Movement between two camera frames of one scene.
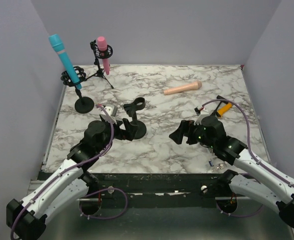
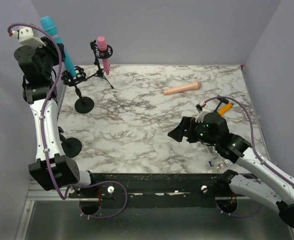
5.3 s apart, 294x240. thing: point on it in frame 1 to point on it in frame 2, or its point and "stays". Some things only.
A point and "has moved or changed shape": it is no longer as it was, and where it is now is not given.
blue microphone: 57,43 has moved or changed shape
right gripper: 187,126 stays
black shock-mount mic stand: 83,104 stays
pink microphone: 102,46 stays
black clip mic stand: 131,109 to 71,146
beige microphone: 196,85 stays
